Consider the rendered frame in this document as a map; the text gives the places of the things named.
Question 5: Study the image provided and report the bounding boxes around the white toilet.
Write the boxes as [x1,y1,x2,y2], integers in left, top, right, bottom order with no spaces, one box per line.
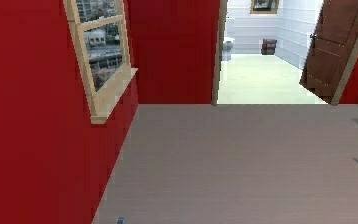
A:
[221,36,236,62]

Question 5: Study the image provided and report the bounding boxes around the beige framed window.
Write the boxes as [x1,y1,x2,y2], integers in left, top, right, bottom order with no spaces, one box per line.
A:
[62,0,139,125]

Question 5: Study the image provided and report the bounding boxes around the dark brown bin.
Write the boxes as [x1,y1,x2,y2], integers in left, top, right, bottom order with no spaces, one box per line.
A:
[260,38,278,56]

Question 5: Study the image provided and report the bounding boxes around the brown wooden room door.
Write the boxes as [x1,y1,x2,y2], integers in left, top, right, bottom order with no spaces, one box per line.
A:
[298,0,358,105]

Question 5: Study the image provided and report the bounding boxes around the gold framed wall picture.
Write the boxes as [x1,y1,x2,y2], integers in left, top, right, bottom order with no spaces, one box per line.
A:
[249,0,281,15]

